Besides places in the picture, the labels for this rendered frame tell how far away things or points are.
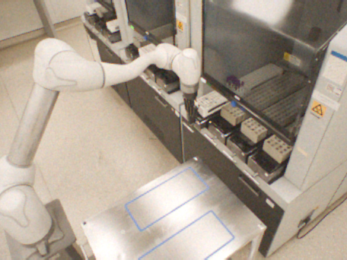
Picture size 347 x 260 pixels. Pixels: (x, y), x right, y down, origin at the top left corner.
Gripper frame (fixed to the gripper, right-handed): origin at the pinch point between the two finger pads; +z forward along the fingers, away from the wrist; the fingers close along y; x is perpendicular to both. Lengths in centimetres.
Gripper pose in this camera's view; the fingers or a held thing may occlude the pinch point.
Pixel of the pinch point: (191, 118)
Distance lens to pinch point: 160.5
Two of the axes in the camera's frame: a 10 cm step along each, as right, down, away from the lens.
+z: 0.6, 7.0, 7.1
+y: -5.5, -5.7, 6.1
